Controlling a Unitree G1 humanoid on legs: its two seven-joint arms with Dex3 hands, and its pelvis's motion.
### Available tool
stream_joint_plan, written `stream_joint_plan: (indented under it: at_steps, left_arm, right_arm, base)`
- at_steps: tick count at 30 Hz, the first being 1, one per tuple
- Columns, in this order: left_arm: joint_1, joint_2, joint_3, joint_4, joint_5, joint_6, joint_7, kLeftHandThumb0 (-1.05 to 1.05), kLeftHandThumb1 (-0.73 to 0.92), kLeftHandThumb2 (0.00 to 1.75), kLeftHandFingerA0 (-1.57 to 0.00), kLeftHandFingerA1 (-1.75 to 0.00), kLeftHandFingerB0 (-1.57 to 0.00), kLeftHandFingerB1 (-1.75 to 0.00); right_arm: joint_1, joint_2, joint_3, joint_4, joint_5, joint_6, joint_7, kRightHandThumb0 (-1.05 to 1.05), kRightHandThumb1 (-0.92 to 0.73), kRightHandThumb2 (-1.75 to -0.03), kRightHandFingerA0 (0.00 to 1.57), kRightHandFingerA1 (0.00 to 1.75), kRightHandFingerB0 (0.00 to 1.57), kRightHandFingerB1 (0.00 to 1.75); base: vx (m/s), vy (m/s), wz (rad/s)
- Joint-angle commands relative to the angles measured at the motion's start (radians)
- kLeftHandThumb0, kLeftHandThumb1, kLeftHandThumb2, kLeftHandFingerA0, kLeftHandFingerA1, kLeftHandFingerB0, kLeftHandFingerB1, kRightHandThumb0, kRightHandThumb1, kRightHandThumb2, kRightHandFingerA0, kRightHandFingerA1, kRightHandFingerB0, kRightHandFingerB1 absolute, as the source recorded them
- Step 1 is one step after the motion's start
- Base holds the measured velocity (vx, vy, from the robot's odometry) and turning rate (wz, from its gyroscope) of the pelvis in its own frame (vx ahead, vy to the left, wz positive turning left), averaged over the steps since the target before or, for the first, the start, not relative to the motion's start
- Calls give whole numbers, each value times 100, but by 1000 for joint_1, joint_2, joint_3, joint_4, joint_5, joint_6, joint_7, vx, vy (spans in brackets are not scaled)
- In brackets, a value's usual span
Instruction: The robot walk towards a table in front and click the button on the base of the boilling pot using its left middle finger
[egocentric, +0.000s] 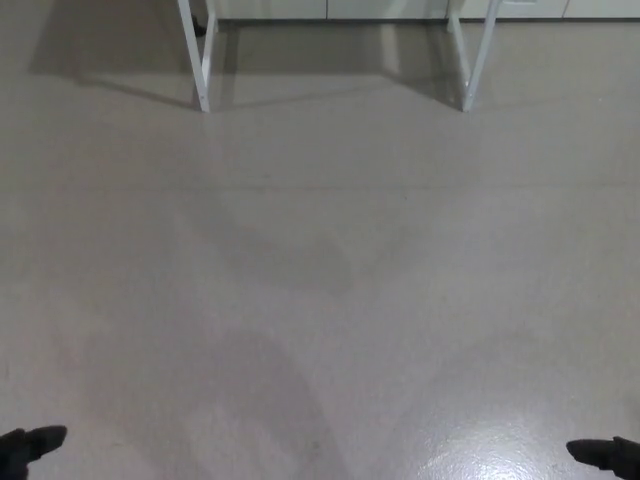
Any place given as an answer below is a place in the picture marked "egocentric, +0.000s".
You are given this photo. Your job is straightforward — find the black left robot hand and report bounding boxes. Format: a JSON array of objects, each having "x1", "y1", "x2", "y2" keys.
[{"x1": 0, "y1": 424, "x2": 68, "y2": 480}]

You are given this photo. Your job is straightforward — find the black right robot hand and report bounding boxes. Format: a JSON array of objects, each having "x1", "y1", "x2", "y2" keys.
[{"x1": 566, "y1": 436, "x2": 640, "y2": 480}]

